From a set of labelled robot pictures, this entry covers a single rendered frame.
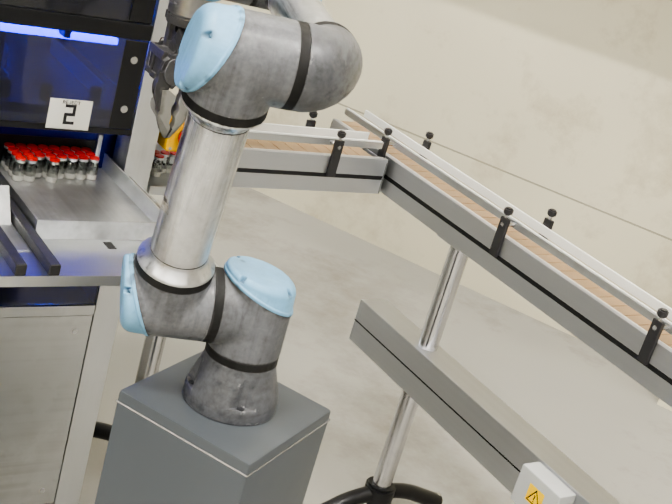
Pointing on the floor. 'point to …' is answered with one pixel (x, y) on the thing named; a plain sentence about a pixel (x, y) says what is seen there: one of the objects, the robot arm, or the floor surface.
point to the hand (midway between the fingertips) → (168, 132)
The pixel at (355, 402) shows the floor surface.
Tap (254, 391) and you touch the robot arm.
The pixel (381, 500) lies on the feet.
